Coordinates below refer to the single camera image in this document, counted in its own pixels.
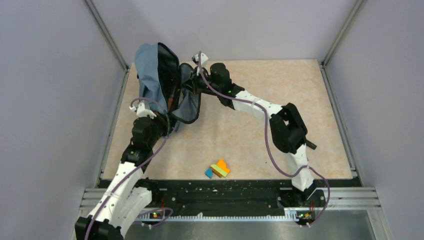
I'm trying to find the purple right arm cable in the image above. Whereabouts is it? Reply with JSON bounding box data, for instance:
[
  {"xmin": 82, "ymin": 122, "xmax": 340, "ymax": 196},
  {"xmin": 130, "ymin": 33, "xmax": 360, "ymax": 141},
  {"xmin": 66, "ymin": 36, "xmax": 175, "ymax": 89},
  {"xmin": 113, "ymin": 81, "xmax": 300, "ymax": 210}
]
[{"xmin": 197, "ymin": 51, "xmax": 331, "ymax": 228}]

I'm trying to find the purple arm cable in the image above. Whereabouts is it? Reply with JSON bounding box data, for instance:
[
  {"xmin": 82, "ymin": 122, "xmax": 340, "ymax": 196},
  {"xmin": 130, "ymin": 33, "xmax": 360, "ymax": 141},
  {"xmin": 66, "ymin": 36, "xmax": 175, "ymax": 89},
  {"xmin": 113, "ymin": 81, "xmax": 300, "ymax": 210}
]
[
  {"xmin": 84, "ymin": 96, "xmax": 174, "ymax": 240},
  {"xmin": 197, "ymin": 51, "xmax": 331, "ymax": 228}
]

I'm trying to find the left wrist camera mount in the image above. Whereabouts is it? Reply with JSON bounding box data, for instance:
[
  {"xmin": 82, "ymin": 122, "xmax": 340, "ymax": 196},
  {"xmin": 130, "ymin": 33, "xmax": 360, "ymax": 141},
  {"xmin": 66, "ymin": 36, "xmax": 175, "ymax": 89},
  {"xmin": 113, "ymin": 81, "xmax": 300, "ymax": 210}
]
[{"xmin": 129, "ymin": 100, "xmax": 157, "ymax": 119}]

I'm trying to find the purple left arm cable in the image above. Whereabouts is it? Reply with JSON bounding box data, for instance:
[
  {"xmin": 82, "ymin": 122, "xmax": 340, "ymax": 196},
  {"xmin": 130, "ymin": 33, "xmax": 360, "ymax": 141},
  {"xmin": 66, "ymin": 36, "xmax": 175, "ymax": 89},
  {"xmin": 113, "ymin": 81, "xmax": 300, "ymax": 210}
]
[{"xmin": 84, "ymin": 96, "xmax": 174, "ymax": 240}]

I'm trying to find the green cap black marker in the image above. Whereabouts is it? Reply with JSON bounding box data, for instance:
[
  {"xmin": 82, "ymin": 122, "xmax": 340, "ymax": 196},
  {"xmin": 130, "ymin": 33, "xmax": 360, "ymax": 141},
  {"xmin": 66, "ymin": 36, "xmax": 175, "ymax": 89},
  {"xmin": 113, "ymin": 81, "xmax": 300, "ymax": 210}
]
[{"xmin": 306, "ymin": 140, "xmax": 317, "ymax": 150}]

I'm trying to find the blue eraser wedge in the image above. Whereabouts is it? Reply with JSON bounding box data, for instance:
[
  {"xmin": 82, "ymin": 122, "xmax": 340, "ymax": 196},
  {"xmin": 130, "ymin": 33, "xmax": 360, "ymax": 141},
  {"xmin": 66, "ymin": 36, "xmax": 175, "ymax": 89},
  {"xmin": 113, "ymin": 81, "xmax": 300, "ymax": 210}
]
[{"xmin": 204, "ymin": 168, "xmax": 214, "ymax": 179}]

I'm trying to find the aluminium frame rail right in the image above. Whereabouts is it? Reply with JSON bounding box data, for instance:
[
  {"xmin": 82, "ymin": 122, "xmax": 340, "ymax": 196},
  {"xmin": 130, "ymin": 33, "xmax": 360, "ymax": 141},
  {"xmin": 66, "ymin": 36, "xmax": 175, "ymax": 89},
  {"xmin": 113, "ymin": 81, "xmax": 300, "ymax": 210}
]
[{"xmin": 321, "ymin": 0, "xmax": 367, "ymax": 68}]

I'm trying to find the aluminium frame rail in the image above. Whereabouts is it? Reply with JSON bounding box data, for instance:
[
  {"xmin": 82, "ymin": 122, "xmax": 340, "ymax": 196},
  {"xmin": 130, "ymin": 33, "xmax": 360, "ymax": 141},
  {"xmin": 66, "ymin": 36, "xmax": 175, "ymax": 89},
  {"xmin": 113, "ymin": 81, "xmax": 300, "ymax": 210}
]
[
  {"xmin": 83, "ymin": 0, "xmax": 129, "ymax": 71},
  {"xmin": 321, "ymin": 0, "xmax": 367, "ymax": 68}
]

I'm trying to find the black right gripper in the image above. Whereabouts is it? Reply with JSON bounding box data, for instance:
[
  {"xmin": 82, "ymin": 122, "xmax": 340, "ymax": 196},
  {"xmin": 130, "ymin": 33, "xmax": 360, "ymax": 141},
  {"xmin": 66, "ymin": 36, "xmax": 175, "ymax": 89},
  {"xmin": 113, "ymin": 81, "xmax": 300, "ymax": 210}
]
[{"xmin": 180, "ymin": 66, "xmax": 221, "ymax": 97}]

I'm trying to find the orange eraser block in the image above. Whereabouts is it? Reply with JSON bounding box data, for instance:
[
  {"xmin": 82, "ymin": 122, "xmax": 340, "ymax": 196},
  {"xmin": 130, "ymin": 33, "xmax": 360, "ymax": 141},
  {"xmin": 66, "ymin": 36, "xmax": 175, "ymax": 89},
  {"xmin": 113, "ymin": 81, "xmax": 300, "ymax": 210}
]
[{"xmin": 216, "ymin": 158, "xmax": 230, "ymax": 174}]

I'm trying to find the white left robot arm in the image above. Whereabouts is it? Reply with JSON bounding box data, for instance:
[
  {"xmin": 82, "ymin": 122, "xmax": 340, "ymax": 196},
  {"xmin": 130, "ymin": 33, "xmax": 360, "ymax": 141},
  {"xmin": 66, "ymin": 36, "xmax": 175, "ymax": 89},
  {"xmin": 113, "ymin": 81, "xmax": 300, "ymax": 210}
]
[{"xmin": 74, "ymin": 113, "xmax": 172, "ymax": 240}]

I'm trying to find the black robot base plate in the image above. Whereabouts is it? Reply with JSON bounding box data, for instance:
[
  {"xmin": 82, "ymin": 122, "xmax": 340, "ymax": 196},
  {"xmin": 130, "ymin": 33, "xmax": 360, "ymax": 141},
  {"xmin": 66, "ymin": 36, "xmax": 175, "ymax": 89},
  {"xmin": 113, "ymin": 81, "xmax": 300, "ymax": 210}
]
[{"xmin": 99, "ymin": 178, "xmax": 362, "ymax": 218}]

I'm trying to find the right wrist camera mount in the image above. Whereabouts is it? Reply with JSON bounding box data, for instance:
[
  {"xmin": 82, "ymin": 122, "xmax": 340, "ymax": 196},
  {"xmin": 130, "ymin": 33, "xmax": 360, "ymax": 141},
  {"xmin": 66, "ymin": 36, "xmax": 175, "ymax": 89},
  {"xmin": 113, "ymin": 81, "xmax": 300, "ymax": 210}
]
[{"xmin": 191, "ymin": 51, "xmax": 209, "ymax": 76}]

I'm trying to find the blue student backpack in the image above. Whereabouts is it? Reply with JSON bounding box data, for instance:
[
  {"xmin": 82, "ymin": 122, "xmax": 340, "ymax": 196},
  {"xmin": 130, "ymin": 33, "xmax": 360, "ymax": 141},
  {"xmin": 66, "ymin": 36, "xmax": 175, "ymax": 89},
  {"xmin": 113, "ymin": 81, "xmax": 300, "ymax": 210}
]
[{"xmin": 134, "ymin": 42, "xmax": 201, "ymax": 131}]

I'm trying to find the aluminium frame rail left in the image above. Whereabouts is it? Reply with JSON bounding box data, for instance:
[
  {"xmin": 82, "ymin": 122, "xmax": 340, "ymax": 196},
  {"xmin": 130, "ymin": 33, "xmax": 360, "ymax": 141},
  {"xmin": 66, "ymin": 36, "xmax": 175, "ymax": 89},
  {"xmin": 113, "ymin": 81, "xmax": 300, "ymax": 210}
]
[{"xmin": 83, "ymin": 0, "xmax": 129, "ymax": 71}]

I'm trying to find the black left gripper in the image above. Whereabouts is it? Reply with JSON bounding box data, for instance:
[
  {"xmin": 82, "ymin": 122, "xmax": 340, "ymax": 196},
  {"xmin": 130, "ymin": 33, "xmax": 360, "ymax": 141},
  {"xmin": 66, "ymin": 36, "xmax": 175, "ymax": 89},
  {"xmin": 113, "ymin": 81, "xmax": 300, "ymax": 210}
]
[{"xmin": 147, "ymin": 110, "xmax": 178, "ymax": 148}]

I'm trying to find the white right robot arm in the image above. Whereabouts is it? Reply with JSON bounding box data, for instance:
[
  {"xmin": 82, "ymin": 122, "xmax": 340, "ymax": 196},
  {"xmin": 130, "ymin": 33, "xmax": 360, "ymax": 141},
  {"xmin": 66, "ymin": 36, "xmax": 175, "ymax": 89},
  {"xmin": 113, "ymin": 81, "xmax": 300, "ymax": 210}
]
[{"xmin": 180, "ymin": 62, "xmax": 324, "ymax": 206}]

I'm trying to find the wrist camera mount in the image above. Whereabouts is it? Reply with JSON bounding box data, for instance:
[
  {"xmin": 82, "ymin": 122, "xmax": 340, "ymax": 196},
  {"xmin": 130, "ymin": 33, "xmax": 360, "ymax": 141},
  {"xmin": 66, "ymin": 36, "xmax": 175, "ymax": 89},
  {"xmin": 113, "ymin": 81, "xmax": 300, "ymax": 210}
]
[
  {"xmin": 191, "ymin": 51, "xmax": 209, "ymax": 76},
  {"xmin": 129, "ymin": 100, "xmax": 157, "ymax": 119}
]

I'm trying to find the green brown eraser block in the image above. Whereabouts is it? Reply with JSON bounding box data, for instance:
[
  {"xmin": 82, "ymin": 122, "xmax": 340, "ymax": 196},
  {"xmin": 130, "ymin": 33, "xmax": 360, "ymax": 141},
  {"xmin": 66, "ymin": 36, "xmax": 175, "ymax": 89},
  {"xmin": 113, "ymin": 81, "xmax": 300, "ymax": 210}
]
[{"xmin": 209, "ymin": 164, "xmax": 228, "ymax": 178}]

